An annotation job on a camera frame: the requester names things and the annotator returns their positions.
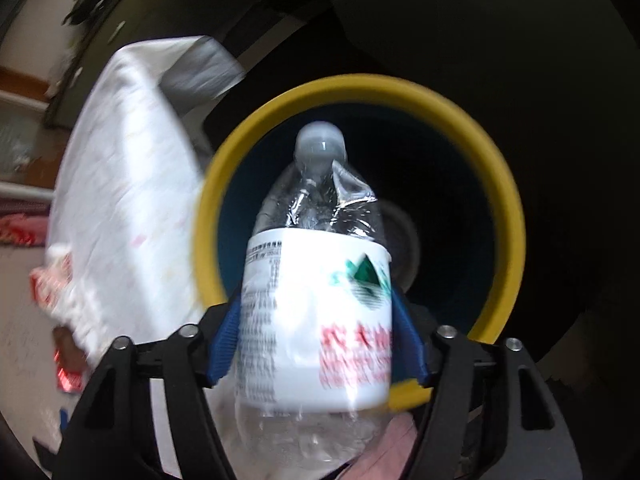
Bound red snack packet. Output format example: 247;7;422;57
29;254;76;313

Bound white tablecloth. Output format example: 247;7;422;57
45;35;246;361

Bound red shiny wrapper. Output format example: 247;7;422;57
52;327;88;393

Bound grey stool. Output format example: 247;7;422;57
161;40;247;113

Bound green kitchen base cabinets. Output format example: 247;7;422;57
47;0;311;128

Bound red patterned mat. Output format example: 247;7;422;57
0;212;51;248

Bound black wok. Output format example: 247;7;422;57
62;0;108;27

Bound yellow-rimmed blue bin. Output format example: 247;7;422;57
192;74;526;413

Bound clear plastic water bottle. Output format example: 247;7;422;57
234;121;394;476

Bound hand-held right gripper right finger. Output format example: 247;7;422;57
392;290;583;480

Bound pink cloth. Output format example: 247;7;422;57
335;412;423;480

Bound wooden framed shelf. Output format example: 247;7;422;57
0;65;58;203

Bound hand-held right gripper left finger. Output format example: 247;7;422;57
54;292;246;480

